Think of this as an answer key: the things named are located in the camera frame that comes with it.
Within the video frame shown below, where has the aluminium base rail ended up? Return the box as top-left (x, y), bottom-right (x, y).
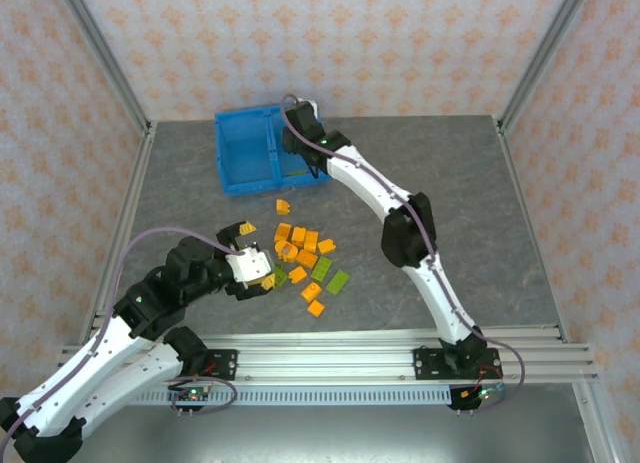
top-left (59, 325), bottom-right (601, 384)

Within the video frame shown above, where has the left small circuit board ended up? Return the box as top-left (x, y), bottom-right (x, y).
top-left (172, 388), bottom-right (211, 404)

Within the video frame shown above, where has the white slotted cable duct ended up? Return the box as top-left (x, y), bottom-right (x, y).
top-left (137, 386), bottom-right (454, 407)

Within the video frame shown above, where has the blue divided plastic bin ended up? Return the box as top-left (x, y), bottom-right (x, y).
top-left (214, 101), bottom-right (332, 199)

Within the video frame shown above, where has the aluminium table side rail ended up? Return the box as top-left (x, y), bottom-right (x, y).
top-left (59, 122), bottom-right (159, 354)
top-left (494, 116), bottom-right (574, 344)

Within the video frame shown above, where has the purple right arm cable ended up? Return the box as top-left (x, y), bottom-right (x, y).
top-left (279, 93), bottom-right (526, 414)

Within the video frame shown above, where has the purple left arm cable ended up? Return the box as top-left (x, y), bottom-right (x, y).
top-left (0, 226), bottom-right (251, 454)

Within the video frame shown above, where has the aluminium frame post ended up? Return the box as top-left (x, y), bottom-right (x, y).
top-left (52, 0), bottom-right (154, 137)
top-left (496, 0), bottom-right (597, 134)

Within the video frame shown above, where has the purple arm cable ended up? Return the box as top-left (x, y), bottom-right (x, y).
top-left (279, 93), bottom-right (526, 414)
top-left (0, 226), bottom-right (251, 454)

